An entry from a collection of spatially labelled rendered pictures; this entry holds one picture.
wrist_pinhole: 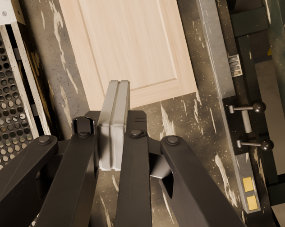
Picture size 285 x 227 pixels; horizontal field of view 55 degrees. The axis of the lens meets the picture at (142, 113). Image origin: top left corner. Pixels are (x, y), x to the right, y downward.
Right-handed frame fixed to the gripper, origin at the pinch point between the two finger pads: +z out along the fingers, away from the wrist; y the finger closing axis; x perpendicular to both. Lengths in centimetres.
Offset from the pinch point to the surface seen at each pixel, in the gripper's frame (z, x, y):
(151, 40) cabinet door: 77, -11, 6
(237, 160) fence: 61, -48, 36
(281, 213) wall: 174, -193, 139
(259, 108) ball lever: 56, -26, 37
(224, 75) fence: 71, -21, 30
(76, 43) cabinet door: 76, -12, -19
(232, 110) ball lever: 65, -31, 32
